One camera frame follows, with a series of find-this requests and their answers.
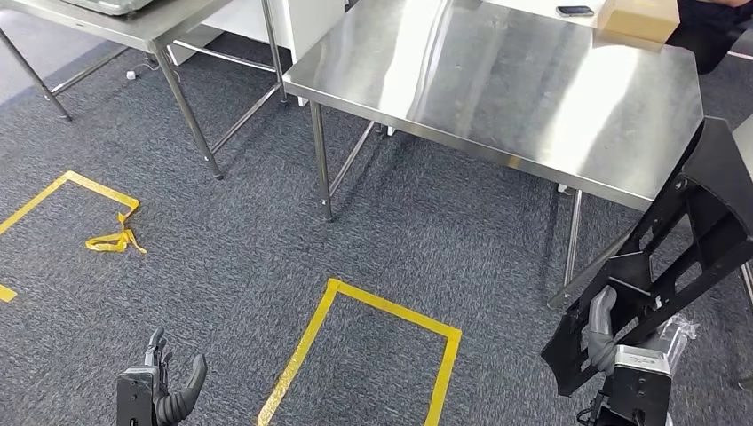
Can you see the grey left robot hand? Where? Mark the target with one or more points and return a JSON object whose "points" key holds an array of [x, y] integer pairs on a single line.
{"points": [[194, 376]]}

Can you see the stainless steel table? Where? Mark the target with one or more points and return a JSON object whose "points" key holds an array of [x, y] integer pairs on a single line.
{"points": [[147, 29], [500, 88]]}

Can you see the black plastic bracket panel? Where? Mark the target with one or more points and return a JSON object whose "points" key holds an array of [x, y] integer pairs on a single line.
{"points": [[718, 170]]}

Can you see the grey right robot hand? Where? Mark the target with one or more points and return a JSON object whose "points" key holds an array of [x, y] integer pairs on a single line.
{"points": [[600, 329]]}

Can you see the white cabinet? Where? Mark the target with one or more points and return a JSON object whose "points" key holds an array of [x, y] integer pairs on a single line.
{"points": [[306, 23]]}

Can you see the black smartphone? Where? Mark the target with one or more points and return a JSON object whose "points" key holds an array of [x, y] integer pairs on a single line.
{"points": [[575, 10]]}

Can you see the yellow floor tape square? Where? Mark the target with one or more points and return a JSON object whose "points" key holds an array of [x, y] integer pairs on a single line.
{"points": [[400, 313]]}

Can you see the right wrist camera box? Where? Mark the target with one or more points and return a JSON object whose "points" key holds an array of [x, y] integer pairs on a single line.
{"points": [[641, 388]]}

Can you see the yellow tape square peeling loose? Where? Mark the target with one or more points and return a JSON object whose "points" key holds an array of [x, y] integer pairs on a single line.
{"points": [[100, 189]]}

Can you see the person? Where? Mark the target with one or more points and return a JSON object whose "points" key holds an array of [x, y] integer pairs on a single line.
{"points": [[712, 35]]}

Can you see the white desk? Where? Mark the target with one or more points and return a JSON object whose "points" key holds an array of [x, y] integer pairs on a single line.
{"points": [[529, 9]]}

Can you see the cardboard box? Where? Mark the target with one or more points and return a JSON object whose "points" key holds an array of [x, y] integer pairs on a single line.
{"points": [[641, 20]]}

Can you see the white plug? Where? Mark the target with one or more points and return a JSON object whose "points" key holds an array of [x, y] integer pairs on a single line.
{"points": [[130, 74]]}

